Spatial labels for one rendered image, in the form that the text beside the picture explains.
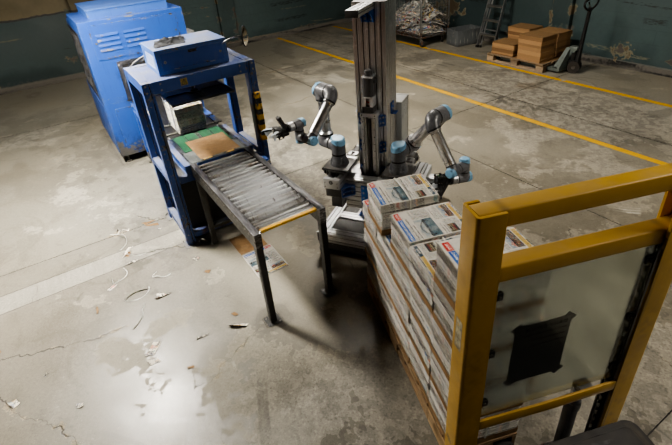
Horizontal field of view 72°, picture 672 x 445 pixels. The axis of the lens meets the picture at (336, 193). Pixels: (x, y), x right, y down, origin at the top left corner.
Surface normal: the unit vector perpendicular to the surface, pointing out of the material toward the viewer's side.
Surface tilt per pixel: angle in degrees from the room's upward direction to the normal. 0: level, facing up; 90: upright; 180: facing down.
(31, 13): 90
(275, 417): 0
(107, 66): 90
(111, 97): 90
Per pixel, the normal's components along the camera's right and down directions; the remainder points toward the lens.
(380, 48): -0.39, 0.50
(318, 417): -0.07, -0.86
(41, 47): 0.54, 0.40
